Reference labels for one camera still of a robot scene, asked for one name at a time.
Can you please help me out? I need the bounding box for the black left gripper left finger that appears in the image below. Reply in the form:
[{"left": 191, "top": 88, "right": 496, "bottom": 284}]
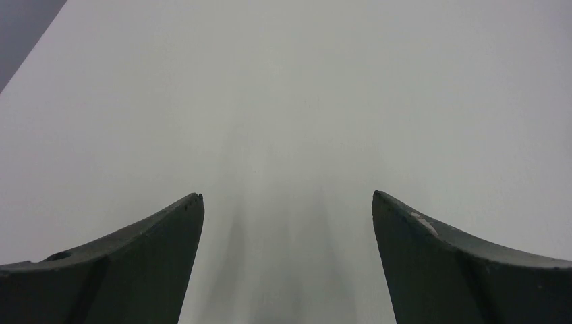
[{"left": 1, "top": 193, "right": 204, "bottom": 323}]

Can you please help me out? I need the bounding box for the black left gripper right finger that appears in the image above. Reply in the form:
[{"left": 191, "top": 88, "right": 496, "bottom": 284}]
[{"left": 372, "top": 191, "right": 571, "bottom": 323}]

